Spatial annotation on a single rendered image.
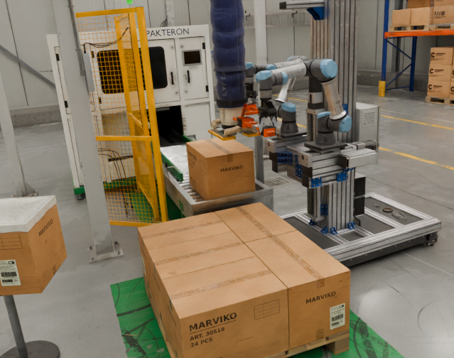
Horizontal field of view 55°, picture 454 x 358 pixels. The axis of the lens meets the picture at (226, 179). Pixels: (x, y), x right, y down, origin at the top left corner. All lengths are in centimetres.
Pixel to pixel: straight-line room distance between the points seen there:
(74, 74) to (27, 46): 813
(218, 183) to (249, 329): 140
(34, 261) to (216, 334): 101
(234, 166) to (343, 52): 118
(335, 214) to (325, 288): 126
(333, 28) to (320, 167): 100
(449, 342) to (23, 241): 249
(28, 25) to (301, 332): 1039
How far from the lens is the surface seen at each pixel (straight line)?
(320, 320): 266
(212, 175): 344
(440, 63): 1123
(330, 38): 338
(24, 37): 1189
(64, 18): 378
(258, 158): 414
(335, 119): 309
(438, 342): 310
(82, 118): 383
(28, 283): 256
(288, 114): 361
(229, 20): 307
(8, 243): 249
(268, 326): 250
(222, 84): 313
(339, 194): 368
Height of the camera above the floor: 185
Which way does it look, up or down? 18 degrees down
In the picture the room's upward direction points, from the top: 4 degrees counter-clockwise
